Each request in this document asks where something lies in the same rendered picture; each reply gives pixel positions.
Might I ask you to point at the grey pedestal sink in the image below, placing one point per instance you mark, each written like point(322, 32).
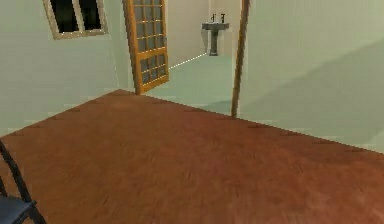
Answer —
point(214, 33)

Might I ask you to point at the brown wooden door frame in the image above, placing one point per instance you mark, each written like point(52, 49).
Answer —
point(240, 60)

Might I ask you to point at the black chair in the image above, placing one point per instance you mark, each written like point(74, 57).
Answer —
point(13, 203)

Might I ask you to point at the beige framed window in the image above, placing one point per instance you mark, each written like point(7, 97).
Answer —
point(76, 16)

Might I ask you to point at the orange glass panel door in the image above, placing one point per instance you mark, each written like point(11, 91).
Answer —
point(150, 43)

